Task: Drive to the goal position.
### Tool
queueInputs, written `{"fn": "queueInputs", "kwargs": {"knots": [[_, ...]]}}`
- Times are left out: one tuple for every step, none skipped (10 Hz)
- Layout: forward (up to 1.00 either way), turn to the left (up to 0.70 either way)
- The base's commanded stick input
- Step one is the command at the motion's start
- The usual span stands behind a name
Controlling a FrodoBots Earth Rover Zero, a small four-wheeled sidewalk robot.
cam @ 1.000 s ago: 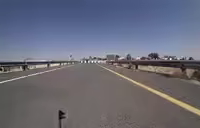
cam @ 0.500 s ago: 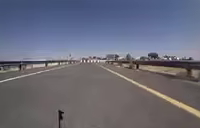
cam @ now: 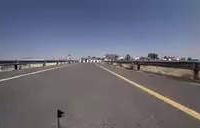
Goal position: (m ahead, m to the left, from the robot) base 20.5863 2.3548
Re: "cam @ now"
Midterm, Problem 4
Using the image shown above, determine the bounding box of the white barrier row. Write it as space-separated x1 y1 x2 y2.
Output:
79 59 103 64

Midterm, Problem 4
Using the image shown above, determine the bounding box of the row of trees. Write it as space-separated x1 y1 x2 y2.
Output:
104 52 200 62

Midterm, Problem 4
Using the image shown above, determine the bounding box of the robot's own part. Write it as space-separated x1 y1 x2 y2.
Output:
56 108 65 128

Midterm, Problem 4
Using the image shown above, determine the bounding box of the metal guardrail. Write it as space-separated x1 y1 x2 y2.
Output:
104 59 200 81
0 59 80 71

